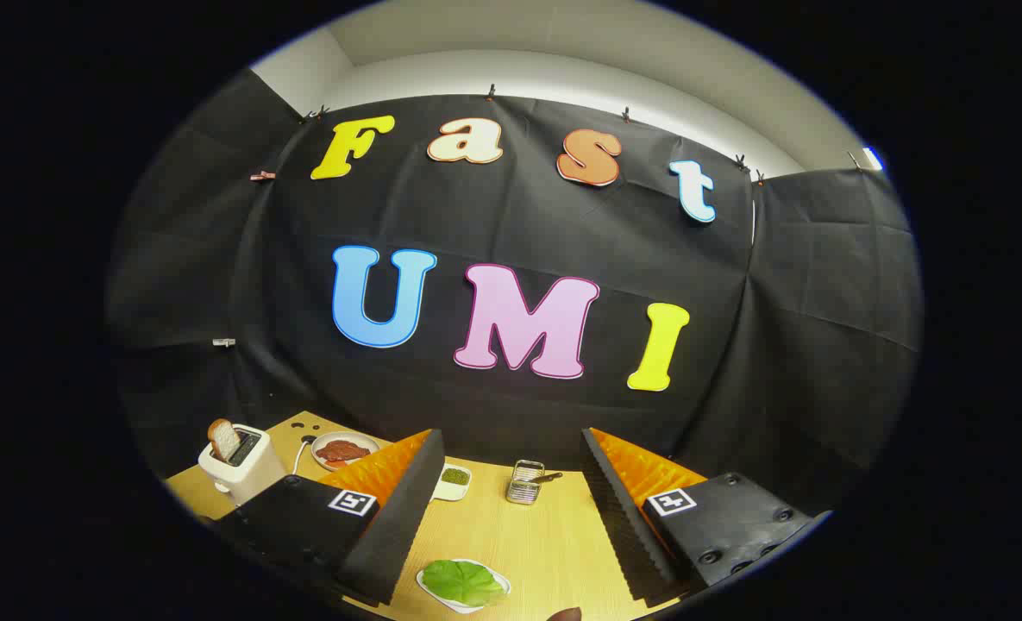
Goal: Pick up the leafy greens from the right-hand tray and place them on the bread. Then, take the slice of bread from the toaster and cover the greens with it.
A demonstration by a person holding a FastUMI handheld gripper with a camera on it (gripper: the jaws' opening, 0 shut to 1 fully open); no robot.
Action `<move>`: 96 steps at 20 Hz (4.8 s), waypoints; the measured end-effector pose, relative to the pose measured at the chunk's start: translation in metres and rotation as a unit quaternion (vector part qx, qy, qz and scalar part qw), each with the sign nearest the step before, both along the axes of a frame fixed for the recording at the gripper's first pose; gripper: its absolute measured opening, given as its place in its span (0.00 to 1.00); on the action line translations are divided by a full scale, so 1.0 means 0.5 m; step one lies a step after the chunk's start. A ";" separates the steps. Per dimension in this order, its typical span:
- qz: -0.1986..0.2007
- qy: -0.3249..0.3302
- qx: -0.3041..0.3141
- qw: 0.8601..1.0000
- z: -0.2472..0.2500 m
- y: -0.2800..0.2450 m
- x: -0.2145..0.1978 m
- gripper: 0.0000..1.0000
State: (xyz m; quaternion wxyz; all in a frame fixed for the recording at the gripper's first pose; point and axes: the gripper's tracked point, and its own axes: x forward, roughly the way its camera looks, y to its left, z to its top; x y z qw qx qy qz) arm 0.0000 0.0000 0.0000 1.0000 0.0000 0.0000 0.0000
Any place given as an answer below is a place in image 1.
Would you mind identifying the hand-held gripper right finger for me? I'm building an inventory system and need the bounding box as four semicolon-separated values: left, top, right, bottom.
581;427;832;605

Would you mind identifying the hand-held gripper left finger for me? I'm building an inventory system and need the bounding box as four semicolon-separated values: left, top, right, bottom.
214;429;447;607

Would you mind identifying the green lettuce leaf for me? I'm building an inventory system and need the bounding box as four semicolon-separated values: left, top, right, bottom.
422;560;505;606

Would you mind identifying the white bread slice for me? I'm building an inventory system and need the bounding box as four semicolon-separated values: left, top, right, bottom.
208;418;242;462

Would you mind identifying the white divided dish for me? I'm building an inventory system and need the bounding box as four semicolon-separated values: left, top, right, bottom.
431;463;473;502

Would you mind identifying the brown meat slice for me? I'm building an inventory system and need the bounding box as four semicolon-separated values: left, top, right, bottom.
317;440;372;465

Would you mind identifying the white oval plate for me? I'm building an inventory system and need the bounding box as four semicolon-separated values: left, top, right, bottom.
310;431;381;472

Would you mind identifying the white square plate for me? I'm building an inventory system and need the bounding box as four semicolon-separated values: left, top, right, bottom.
415;558;511;615

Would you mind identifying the white toaster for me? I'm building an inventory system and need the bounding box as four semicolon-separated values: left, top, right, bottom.
198;423;289;507

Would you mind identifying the black backdrop cloth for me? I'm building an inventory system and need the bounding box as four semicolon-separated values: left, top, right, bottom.
105;69;924;518

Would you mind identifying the metal wire basket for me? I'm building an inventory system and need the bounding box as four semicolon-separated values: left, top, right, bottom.
505;460;546;505

